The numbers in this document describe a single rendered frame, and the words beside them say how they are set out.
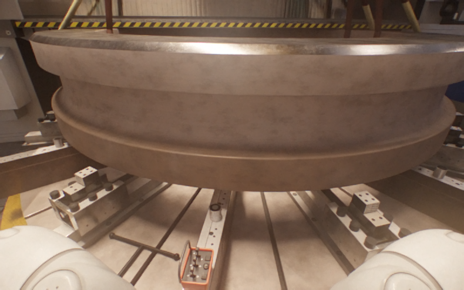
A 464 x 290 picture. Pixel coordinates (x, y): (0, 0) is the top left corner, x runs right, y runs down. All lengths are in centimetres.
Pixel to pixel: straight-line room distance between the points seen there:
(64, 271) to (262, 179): 129
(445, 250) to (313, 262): 154
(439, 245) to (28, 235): 72
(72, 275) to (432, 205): 275
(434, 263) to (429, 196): 230
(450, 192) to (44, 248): 271
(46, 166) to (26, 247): 262
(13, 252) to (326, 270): 182
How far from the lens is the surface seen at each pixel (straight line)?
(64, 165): 316
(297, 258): 203
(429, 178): 274
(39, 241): 55
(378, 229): 184
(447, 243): 58
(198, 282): 128
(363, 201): 183
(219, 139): 156
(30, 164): 313
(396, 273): 44
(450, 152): 364
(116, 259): 213
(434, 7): 523
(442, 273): 53
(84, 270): 44
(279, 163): 151
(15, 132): 550
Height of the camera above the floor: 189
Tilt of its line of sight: 28 degrees down
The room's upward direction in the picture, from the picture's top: 1 degrees clockwise
